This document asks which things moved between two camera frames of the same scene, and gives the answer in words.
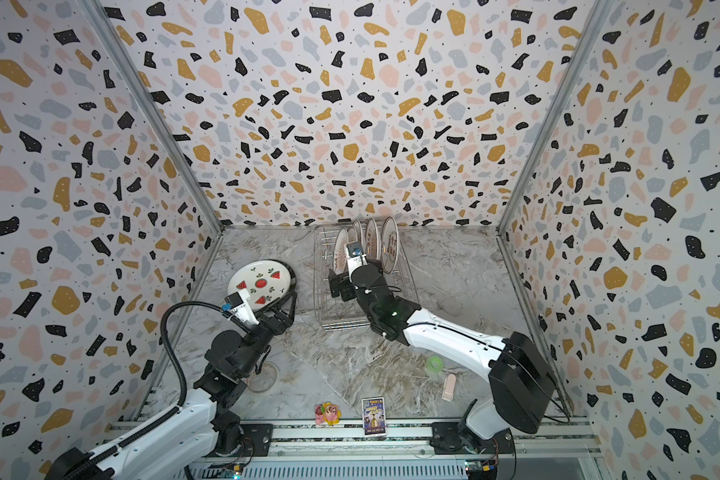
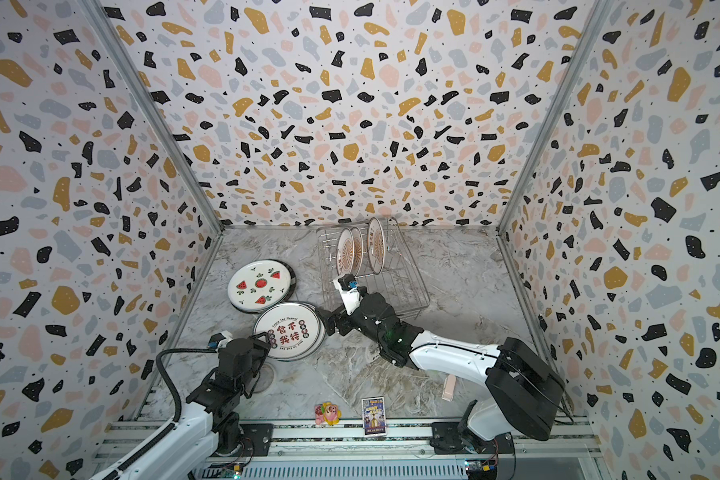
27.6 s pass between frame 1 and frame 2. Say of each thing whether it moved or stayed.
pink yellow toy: stayed
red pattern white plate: moved
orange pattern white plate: stayed
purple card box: stayed
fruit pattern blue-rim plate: stayed
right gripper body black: moved
